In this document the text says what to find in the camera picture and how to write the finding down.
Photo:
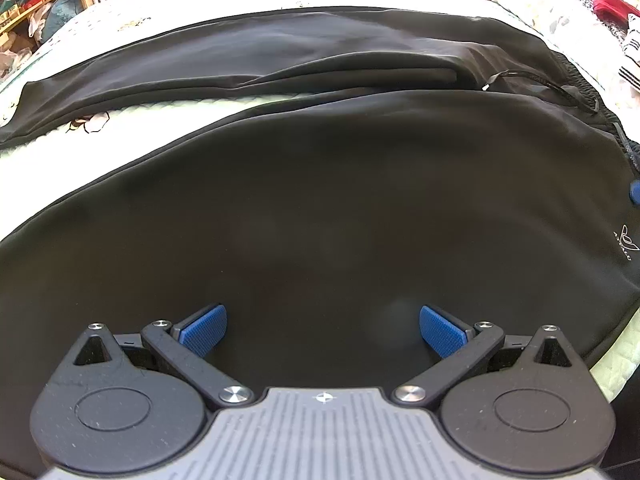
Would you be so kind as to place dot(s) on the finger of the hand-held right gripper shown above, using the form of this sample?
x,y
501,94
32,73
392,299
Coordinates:
x,y
635,191

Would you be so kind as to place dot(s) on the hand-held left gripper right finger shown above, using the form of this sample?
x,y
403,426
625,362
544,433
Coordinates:
x,y
442,332

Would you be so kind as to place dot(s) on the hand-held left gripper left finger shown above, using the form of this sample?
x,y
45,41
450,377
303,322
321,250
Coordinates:
x,y
202,332

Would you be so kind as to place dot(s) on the black pants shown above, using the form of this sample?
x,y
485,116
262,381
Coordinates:
x,y
320,200

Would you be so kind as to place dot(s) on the white black striped garment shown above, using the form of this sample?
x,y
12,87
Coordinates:
x,y
631,60

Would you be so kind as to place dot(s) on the red garment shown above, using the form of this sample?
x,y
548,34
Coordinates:
x,y
612,2

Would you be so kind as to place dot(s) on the floral duvet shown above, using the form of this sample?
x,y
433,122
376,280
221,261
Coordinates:
x,y
550,15

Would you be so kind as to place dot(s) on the green bee-print quilt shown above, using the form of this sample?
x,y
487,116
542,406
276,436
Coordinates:
x,y
190,107

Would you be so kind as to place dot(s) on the blue plastic bag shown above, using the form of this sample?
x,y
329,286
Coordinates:
x,y
60,20

